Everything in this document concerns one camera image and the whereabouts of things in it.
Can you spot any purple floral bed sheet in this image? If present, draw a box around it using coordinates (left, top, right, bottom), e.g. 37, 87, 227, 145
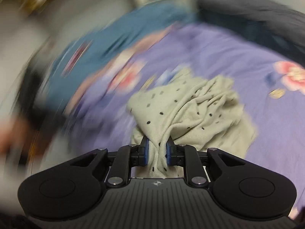
40, 23, 305, 210

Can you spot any teal blue blanket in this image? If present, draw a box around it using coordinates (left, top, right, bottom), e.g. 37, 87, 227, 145
43, 3, 195, 112

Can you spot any beige polka dot garment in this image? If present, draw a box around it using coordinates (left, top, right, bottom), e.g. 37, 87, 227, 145
127, 68, 256, 178

